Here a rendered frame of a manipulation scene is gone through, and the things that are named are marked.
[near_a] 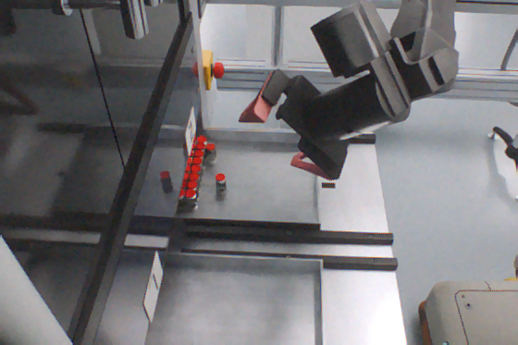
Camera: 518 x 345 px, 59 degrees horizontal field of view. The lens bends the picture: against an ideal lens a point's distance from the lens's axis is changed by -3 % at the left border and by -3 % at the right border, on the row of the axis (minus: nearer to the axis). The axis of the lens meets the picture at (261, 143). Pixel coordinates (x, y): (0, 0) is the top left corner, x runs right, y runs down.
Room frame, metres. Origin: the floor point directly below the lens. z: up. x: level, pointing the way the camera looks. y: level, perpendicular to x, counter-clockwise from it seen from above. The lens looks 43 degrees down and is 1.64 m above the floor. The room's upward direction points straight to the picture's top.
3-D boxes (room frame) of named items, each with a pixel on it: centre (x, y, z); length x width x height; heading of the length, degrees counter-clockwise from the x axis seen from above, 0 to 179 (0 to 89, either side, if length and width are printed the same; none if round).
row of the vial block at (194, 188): (0.69, 0.14, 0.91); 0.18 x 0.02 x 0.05; 177
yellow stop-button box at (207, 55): (0.94, 0.15, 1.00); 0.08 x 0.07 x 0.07; 87
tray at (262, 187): (0.68, 0.05, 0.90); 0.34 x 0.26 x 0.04; 87
